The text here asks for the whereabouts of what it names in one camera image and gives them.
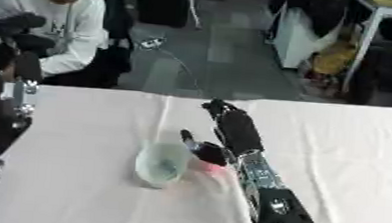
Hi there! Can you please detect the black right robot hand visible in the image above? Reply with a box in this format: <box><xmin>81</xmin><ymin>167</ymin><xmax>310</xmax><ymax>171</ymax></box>
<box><xmin>176</xmin><ymin>95</ymin><xmax>271</xmax><ymax>171</ymax></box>

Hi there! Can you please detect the white cabinet box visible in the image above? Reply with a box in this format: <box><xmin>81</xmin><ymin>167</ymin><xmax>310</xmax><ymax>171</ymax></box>
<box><xmin>261</xmin><ymin>1</ymin><xmax>349</xmax><ymax>74</ymax></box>

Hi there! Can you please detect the small pink object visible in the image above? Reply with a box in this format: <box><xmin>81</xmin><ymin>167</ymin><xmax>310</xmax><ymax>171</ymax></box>
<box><xmin>189</xmin><ymin>156</ymin><xmax>227</xmax><ymax>178</ymax></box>

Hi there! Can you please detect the person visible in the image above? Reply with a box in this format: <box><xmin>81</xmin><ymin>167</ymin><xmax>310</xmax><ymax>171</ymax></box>
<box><xmin>0</xmin><ymin>0</ymin><xmax>141</xmax><ymax>91</ymax></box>

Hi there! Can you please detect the yellow bag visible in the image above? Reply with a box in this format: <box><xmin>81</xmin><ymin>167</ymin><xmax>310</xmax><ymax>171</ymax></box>
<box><xmin>307</xmin><ymin>36</ymin><xmax>360</xmax><ymax>78</ymax></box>

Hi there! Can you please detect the small silver floor device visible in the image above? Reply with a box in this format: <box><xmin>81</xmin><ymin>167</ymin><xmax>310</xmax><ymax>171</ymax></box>
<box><xmin>138</xmin><ymin>35</ymin><xmax>169</xmax><ymax>52</ymax></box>

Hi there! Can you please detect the black chair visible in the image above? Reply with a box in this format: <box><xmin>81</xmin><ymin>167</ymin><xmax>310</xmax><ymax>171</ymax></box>
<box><xmin>127</xmin><ymin>0</ymin><xmax>205</xmax><ymax>31</ymax></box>

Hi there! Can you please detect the white metal frame table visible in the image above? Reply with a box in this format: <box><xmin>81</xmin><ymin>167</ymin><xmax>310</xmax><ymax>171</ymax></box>
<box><xmin>339</xmin><ymin>0</ymin><xmax>392</xmax><ymax>97</ymax></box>

